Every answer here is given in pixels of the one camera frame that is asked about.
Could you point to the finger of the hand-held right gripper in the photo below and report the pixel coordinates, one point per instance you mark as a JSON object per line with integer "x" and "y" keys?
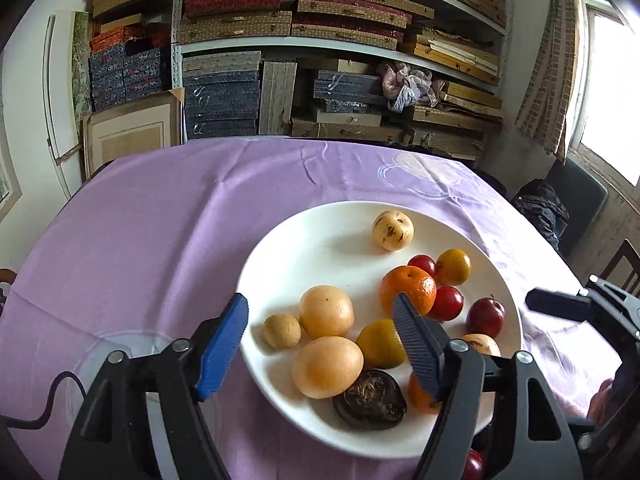
{"x": 555, "y": 305}

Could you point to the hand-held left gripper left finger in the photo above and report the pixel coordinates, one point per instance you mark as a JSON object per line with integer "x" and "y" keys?
{"x": 225, "y": 345}

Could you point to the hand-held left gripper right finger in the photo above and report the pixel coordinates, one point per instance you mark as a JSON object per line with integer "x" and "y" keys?
{"x": 417, "y": 345}

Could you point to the small red cherry tomato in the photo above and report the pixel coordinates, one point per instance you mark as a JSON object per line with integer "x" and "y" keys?
{"x": 422, "y": 264}
{"x": 446, "y": 303}

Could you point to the orange round fruit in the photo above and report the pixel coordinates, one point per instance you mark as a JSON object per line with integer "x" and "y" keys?
{"x": 417, "y": 401}

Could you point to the small tan longan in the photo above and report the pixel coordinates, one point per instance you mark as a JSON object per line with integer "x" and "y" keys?
{"x": 282, "y": 331}

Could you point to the dimpled orange mandarin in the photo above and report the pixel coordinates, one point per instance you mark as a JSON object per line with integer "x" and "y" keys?
{"x": 405, "y": 285}

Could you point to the dark red apple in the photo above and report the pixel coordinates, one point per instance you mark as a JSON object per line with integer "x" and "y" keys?
{"x": 486, "y": 316}

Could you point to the small orange yellow fruit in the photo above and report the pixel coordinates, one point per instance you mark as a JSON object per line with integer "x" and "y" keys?
{"x": 452, "y": 266}

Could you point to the large pale tan oval fruit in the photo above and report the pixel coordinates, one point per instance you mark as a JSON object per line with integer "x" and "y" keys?
{"x": 327, "y": 367}

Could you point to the white round plate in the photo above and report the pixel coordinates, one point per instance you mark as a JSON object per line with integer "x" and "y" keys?
{"x": 325, "y": 260}

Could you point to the person's right hand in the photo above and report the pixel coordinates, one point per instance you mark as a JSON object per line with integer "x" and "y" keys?
{"x": 602, "y": 400}

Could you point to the yellow-green lemon fruit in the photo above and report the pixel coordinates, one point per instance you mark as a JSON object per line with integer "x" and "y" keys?
{"x": 377, "y": 345}

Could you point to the dark brown water chestnut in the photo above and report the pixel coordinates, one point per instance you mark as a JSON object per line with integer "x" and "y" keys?
{"x": 370, "y": 400}

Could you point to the dark wooden chair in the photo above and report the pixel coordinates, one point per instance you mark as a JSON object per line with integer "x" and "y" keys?
{"x": 622, "y": 260}

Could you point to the dark jacket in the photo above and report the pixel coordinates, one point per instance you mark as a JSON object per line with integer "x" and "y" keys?
{"x": 542, "y": 210}

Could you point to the pale tan round fruit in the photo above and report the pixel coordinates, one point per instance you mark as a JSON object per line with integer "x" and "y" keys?
{"x": 326, "y": 311}

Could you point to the black chair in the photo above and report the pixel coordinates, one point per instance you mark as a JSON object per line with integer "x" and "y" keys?
{"x": 580, "y": 195}

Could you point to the yellow spotted pear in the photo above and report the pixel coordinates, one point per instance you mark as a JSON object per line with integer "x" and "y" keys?
{"x": 392, "y": 230}

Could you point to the dark red plum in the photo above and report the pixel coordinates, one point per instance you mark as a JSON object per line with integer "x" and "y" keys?
{"x": 472, "y": 465}

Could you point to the purple printed tablecloth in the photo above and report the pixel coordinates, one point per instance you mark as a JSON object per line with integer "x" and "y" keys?
{"x": 150, "y": 235}

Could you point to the bright window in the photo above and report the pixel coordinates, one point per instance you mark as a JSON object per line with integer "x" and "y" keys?
{"x": 610, "y": 85}

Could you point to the brown wooden chair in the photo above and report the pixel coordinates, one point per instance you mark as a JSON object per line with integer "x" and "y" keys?
{"x": 6, "y": 285}

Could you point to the wooden framed picture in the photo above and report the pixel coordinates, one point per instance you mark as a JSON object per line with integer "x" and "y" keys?
{"x": 130, "y": 135}

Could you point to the brick patterned curtain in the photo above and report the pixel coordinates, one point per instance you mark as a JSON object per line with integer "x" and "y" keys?
{"x": 550, "y": 70}

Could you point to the stack of blue patterned boxes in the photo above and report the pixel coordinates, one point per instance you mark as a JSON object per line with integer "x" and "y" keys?
{"x": 220, "y": 95}

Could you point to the crumpled cloth on shelf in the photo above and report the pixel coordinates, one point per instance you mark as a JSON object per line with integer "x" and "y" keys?
{"x": 407, "y": 85}

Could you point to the stack of plain wooden boxes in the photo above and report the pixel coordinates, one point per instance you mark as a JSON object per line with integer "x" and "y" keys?
{"x": 465, "y": 55}

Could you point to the white framed window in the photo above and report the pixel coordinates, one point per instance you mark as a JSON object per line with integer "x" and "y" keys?
{"x": 5, "y": 180}

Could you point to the white leaning board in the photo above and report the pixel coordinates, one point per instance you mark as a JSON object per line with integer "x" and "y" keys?
{"x": 52, "y": 110}

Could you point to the green marbled board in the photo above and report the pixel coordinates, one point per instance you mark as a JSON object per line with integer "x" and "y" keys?
{"x": 80, "y": 60}

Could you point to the stack of tan woven boxes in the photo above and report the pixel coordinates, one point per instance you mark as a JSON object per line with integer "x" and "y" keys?
{"x": 235, "y": 25}

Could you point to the white metal shelf rack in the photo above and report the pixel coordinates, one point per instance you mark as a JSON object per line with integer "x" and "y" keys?
{"x": 176, "y": 20}

